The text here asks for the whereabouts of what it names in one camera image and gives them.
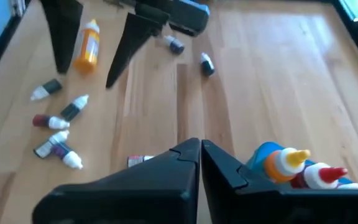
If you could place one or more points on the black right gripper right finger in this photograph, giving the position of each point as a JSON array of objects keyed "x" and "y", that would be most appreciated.
[{"x": 259, "y": 208}]

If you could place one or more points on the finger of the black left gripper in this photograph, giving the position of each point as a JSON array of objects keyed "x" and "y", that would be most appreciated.
[
  {"x": 62, "y": 31},
  {"x": 132, "y": 40}
]

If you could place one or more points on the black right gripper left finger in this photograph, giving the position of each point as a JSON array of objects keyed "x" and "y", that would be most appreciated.
[{"x": 129, "y": 199}]

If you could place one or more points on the large yellow-tipped coloring bottle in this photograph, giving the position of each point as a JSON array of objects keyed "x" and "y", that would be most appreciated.
[
  {"x": 87, "y": 49},
  {"x": 278, "y": 165}
]

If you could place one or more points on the small dark blue coloring bottle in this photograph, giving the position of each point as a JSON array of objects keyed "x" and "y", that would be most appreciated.
[{"x": 176, "y": 46}]

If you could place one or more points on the small maroon bottle white label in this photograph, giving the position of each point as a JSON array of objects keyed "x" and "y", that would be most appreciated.
[{"x": 135, "y": 160}]

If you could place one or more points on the small black coloring bottle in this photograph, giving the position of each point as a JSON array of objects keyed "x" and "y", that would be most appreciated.
[
  {"x": 208, "y": 67},
  {"x": 70, "y": 112},
  {"x": 52, "y": 86}
]

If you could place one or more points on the large red-tipped coloring bottle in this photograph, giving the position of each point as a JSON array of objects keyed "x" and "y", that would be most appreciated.
[{"x": 315, "y": 175}]

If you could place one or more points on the small purple coloring bottle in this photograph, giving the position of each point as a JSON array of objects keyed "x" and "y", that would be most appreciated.
[{"x": 60, "y": 151}]

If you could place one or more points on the small red coloring bottle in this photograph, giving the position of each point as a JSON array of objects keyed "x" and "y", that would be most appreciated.
[{"x": 40, "y": 120}]

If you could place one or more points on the small dark green coloring bottle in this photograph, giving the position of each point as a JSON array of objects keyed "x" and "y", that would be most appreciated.
[{"x": 43, "y": 150}]

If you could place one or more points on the blue plastic bin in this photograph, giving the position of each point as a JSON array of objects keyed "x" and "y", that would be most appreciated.
[{"x": 256, "y": 158}]

